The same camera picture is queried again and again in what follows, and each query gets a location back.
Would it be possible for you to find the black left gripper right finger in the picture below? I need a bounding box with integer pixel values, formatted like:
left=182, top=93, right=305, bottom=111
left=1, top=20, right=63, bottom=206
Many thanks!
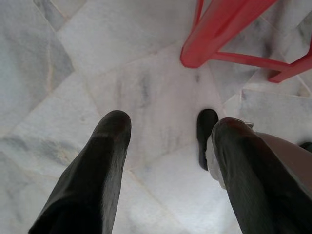
left=211, top=117, right=312, bottom=234

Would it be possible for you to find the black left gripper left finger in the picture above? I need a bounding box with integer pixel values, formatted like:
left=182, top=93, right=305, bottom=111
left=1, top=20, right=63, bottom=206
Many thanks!
left=28, top=109, right=132, bottom=234

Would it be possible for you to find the grey robot left leg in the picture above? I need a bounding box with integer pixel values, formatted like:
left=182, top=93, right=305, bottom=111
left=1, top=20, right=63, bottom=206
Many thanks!
left=205, top=121, right=312, bottom=195

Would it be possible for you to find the black robot left foot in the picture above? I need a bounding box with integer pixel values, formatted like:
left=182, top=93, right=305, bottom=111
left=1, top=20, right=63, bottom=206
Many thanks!
left=196, top=108, right=219, bottom=171

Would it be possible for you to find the red plastic stool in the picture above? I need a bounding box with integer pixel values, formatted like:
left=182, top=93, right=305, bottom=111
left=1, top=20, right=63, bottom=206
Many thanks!
left=180, top=0, right=312, bottom=83

